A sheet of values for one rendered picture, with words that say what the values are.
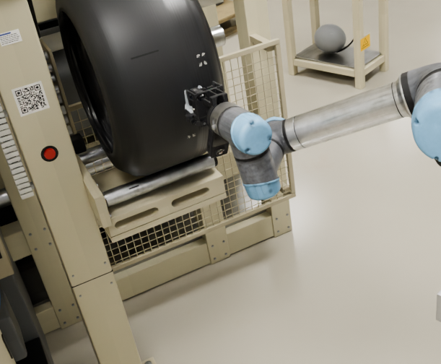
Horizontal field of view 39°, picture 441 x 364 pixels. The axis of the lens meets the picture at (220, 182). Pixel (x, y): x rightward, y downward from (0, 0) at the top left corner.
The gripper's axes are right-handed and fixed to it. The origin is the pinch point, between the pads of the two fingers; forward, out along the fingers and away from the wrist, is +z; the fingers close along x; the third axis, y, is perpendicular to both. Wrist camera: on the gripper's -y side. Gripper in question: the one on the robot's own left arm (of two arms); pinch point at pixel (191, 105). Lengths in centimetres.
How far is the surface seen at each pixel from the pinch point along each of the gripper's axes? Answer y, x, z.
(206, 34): 14.7, -9.0, 4.5
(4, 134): 0.4, 42.9, 22.8
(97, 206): -22.7, 27.3, 12.9
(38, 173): -12.6, 38.3, 23.2
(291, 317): -112, -36, 43
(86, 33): 21.2, 17.8, 11.2
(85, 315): -64, 39, 29
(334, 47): -70, -180, 218
